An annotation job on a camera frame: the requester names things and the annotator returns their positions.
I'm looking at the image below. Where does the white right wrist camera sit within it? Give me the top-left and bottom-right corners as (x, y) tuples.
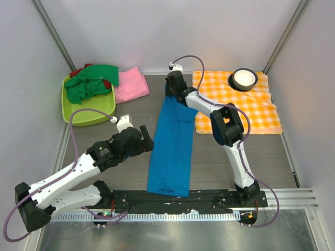
(169, 62), (183, 72)

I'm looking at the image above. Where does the red t shirt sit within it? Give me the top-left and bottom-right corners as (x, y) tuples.
(69, 63), (111, 89)

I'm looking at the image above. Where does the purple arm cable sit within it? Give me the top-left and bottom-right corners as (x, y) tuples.
(2, 108), (129, 243)
(169, 54), (280, 229)

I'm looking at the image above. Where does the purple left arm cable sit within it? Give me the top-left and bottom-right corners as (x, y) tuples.
(2, 108), (129, 243)

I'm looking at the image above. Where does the blue t shirt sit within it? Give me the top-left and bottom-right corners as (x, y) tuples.
(147, 96), (197, 197)

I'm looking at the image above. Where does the folded pink t shirt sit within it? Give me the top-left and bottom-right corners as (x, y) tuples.
(114, 67), (150, 104)

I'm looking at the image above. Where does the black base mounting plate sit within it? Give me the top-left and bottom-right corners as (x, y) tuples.
(104, 188), (269, 214)

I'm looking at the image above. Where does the orange checkered cloth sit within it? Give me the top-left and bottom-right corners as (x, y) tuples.
(192, 71), (282, 134)

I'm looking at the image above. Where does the green t shirt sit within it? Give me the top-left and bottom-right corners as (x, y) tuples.
(64, 64), (119, 104)

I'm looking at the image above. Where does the black white bowl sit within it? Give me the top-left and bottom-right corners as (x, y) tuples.
(228, 68), (259, 92)

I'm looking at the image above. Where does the white slotted cable duct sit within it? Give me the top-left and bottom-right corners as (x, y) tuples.
(51, 211), (240, 222)

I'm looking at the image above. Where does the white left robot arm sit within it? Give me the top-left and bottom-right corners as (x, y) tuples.
(15, 125), (154, 232)

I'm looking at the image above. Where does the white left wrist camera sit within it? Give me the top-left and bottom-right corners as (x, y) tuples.
(110, 114), (133, 133)

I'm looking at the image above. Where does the lime green plastic basin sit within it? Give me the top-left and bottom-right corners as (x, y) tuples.
(61, 75), (116, 127)

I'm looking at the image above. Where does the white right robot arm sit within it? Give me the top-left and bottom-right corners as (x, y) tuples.
(165, 70), (260, 207)

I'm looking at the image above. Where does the aluminium frame rail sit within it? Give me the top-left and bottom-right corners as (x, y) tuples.
(274, 188), (319, 210)

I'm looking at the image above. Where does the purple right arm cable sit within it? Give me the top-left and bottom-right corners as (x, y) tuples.
(169, 54), (280, 229)

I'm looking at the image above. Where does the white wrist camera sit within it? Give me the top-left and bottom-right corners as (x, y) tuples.
(169, 62), (183, 72)
(110, 114), (133, 133)

